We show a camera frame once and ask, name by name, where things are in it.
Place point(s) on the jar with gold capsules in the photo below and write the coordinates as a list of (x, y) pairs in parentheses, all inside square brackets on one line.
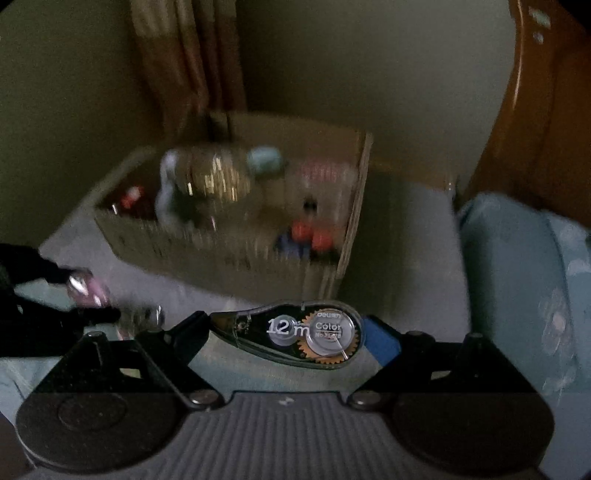
[(216, 172)]

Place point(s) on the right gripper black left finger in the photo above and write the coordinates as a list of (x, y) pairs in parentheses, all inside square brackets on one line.
[(171, 351)]

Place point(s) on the blue floral pillow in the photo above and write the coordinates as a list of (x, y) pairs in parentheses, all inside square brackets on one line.
[(528, 275)]

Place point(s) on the brown wooden headboard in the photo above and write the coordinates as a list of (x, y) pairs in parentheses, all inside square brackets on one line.
[(538, 152)]

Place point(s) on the light blue patterned blanket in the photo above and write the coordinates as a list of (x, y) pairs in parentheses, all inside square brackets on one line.
[(406, 268)]

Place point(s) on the black correction tape dispenser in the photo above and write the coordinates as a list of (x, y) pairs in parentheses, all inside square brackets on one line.
[(323, 335)]

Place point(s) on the brown cardboard box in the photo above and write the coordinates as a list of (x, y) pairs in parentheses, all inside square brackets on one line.
[(228, 247)]

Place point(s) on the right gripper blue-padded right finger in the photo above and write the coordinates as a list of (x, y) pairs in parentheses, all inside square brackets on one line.
[(406, 363)]

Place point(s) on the brown patterned curtain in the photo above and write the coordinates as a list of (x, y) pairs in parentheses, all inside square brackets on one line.
[(190, 55)]

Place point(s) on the clear round bottle blue lid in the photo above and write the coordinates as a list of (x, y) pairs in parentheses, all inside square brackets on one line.
[(264, 160)]

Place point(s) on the clear jar with red label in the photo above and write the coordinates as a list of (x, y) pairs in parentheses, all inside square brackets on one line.
[(320, 190)]

